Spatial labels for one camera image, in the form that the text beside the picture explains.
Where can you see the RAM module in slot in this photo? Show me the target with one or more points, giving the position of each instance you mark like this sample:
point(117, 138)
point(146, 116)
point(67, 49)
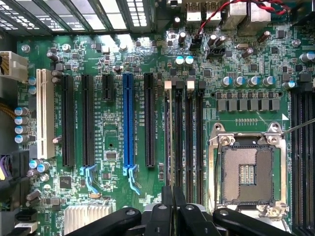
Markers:
point(168, 85)

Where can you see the long black expansion slot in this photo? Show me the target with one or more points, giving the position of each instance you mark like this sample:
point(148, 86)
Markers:
point(68, 123)
point(150, 123)

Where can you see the black expansion slot blue latch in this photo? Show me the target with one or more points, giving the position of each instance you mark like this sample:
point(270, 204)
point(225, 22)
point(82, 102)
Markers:
point(87, 123)

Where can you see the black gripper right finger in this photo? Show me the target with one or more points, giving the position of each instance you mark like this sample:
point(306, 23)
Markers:
point(236, 218)

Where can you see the black SATA plug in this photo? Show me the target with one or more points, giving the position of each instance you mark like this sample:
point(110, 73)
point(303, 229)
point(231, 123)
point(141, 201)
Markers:
point(24, 215)

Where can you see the silver finned chipset heatsink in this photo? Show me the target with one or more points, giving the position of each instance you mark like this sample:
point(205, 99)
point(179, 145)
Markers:
point(81, 216)

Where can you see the green Dell motherboard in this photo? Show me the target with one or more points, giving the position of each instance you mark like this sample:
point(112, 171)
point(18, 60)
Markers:
point(110, 132)

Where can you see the silver CPU socket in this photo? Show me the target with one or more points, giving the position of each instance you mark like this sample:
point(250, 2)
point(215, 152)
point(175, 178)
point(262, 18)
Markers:
point(246, 157)

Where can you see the silver rear port connectors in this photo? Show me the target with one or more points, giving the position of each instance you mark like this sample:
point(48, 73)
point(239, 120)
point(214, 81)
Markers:
point(258, 17)

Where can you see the open grey PC case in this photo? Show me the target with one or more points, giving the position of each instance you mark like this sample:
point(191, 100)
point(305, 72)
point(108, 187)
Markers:
point(7, 39)

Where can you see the black RAM slot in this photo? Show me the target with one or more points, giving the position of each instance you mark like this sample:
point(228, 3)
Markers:
point(313, 147)
point(296, 147)
point(306, 147)
point(200, 147)
point(190, 147)
point(179, 137)

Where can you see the short black expansion slot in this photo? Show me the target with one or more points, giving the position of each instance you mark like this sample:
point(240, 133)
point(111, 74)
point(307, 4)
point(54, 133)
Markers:
point(107, 87)

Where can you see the metal socket cover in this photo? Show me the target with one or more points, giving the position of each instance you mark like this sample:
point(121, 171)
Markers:
point(273, 211)

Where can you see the white expansion slot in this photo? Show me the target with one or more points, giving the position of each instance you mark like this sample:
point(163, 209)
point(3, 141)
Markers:
point(45, 110)

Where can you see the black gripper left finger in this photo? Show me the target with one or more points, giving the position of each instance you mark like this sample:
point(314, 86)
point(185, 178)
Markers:
point(128, 216)

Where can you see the white power connector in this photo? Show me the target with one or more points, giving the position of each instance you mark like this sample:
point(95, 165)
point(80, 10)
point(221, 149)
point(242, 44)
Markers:
point(14, 66)

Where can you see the thin metal locking lever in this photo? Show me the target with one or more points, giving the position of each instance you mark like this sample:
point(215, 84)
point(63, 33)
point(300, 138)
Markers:
point(216, 172)
point(300, 126)

